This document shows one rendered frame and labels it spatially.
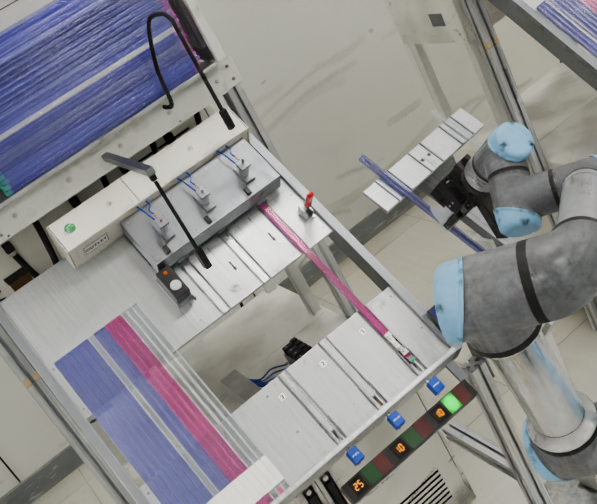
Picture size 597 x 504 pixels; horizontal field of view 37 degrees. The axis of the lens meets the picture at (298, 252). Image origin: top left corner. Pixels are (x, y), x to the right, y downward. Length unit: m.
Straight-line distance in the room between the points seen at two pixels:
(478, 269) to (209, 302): 0.84
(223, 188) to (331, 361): 0.45
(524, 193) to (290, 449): 0.67
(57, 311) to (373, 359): 0.67
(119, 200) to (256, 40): 1.87
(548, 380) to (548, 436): 0.15
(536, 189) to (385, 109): 2.51
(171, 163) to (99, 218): 0.20
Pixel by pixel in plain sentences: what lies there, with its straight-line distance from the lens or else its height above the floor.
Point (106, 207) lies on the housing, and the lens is 1.96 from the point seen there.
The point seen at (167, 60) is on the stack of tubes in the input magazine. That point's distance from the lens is 1.97.
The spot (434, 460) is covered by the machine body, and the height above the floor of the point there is 0.26.
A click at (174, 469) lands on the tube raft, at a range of 1.80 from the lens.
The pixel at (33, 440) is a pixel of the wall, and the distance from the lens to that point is 3.72.
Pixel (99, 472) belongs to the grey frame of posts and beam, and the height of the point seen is 0.73.
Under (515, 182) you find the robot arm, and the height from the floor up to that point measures 1.08.
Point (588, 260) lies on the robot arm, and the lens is 1.21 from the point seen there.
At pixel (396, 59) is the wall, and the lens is 4.08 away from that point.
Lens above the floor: 1.80
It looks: 25 degrees down
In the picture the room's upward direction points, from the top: 29 degrees counter-clockwise
